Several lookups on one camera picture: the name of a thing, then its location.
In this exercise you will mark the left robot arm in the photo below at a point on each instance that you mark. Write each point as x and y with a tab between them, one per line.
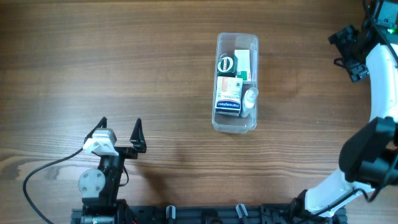
99	187

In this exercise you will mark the dark green small box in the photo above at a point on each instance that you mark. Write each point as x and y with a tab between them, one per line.
226	66

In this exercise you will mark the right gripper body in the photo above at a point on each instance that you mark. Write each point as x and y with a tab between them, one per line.
354	53

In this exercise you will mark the white spray bottle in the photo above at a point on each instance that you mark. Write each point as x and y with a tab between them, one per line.
249	101

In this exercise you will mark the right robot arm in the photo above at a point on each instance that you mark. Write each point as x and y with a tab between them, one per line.
366	165

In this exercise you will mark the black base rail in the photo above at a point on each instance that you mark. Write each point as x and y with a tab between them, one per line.
265	214

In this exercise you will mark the white Hansaplast plaster box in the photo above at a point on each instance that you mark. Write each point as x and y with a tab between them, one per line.
228	95

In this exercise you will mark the clear plastic container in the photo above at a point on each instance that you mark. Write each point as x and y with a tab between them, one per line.
227	43

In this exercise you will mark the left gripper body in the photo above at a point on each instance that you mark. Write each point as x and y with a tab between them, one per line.
123	150

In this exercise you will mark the white green medicine box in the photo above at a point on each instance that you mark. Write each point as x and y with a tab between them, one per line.
243	66

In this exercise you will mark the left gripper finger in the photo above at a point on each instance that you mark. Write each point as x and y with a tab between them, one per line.
137	137
102	124

